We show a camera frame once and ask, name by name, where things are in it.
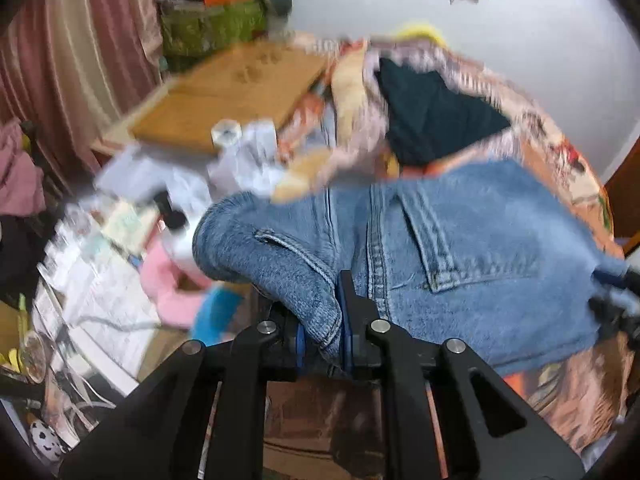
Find blue denim jeans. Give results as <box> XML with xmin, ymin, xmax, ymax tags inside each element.
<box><xmin>192</xmin><ymin>159</ymin><xmax>627</xmax><ymax>374</ymax></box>

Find pink cloth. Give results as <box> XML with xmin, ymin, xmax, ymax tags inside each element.
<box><xmin>140</xmin><ymin>240</ymin><xmax>216</xmax><ymax>330</ymax></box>

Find dark navy folded garment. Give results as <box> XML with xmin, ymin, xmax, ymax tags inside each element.
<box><xmin>375</xmin><ymin>58</ymin><xmax>511</xmax><ymax>167</ymax></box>

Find white paper pile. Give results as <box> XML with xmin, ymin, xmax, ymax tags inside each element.
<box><xmin>94</xmin><ymin>119</ymin><xmax>285</xmax><ymax>214</ymax></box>

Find newspaper print bed blanket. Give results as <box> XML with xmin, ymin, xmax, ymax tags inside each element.
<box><xmin>264</xmin><ymin>34</ymin><xmax>632</xmax><ymax>456</ymax></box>

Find yellow pillow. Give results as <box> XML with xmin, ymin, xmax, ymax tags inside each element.
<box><xmin>395</xmin><ymin>23</ymin><xmax>448</xmax><ymax>48</ymax></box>

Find striped maroon curtain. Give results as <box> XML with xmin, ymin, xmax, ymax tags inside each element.
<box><xmin>1</xmin><ymin>0</ymin><xmax>162</xmax><ymax>181</ymax></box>

